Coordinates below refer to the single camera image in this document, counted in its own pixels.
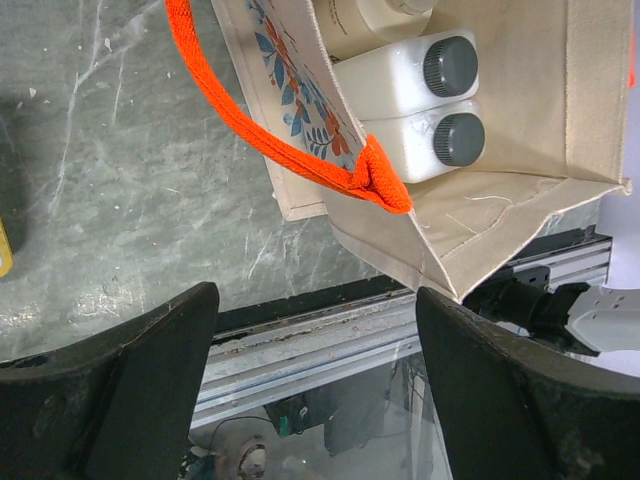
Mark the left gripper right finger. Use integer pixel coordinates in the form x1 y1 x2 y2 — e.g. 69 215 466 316
416 287 639 479

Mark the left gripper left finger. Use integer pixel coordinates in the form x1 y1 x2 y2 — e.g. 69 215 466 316
1 282 219 479

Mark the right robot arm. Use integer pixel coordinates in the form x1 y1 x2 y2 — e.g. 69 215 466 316
520 282 639 357

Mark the white bottle grey cap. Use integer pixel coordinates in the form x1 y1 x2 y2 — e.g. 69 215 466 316
364 100 486 184
333 29 479 122

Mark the aluminium mounting rail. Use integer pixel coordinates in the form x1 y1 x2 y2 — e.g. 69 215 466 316
192 234 614 431

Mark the small whiteboard yellow frame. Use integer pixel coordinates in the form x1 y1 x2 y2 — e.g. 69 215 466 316
0 221 13 277

